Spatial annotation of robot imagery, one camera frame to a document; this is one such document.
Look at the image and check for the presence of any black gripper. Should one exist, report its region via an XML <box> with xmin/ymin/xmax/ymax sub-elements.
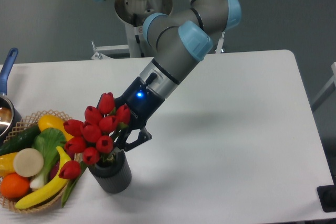
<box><xmin>113</xmin><ymin>76</ymin><xmax>164</xmax><ymax>152</ymax></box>

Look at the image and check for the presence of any red tulip bouquet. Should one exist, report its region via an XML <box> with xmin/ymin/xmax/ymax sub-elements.
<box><xmin>59</xmin><ymin>92</ymin><xmax>130</xmax><ymax>206</ymax></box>

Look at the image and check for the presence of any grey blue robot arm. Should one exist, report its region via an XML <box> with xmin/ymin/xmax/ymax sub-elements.
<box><xmin>97</xmin><ymin>0</ymin><xmax>242</xmax><ymax>152</ymax></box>

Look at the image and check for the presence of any grey ribbed vase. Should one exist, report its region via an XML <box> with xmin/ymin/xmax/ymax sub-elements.
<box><xmin>89</xmin><ymin>151</ymin><xmax>132</xmax><ymax>194</ymax></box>

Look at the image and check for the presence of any dark red fruit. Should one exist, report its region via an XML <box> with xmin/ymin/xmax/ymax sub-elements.
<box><xmin>49</xmin><ymin>161</ymin><xmax>59</xmax><ymax>180</ymax></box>

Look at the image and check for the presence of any yellow banana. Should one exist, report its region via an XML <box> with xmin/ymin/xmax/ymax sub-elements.
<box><xmin>15</xmin><ymin>146</ymin><xmax>71</xmax><ymax>210</ymax></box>

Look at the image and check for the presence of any green bok choy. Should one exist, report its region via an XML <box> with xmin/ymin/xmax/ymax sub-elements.
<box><xmin>30</xmin><ymin>128</ymin><xmax>66</xmax><ymax>190</ymax></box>

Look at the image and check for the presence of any yellow squash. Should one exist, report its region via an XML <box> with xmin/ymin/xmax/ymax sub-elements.
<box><xmin>38</xmin><ymin>114</ymin><xmax>73</xmax><ymax>141</ymax></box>

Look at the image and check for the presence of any woven wicker basket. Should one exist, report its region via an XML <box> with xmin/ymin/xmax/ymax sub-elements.
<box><xmin>1</xmin><ymin>110</ymin><xmax>72</xmax><ymax>214</ymax></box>

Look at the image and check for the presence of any beige round disc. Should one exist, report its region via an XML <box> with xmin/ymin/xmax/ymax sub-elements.
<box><xmin>13</xmin><ymin>148</ymin><xmax>44</xmax><ymax>177</ymax></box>

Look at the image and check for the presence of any green cucumber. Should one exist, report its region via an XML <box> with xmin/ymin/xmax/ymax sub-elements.
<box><xmin>1</xmin><ymin>125</ymin><xmax>40</xmax><ymax>155</ymax></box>

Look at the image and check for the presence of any orange fruit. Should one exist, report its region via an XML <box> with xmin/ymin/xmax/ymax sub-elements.
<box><xmin>1</xmin><ymin>173</ymin><xmax>30</xmax><ymax>199</ymax></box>

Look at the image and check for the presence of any yellow bell pepper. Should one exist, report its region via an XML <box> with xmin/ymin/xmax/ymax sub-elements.
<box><xmin>0</xmin><ymin>152</ymin><xmax>18</xmax><ymax>177</ymax></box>

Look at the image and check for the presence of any black device at edge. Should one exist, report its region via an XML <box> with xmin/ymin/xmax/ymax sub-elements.
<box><xmin>317</xmin><ymin>185</ymin><xmax>335</xmax><ymax>212</ymax></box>

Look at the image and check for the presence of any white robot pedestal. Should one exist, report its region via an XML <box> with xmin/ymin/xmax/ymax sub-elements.
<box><xmin>91</xmin><ymin>0</ymin><xmax>228</xmax><ymax>60</ymax></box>

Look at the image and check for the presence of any blue handled saucepan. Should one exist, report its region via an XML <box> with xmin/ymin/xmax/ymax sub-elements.
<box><xmin>1</xmin><ymin>48</ymin><xmax>22</xmax><ymax>145</ymax></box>

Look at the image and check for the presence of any white frame at right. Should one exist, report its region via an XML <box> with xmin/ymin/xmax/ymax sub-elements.
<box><xmin>311</xmin><ymin>62</ymin><xmax>335</xmax><ymax>113</ymax></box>

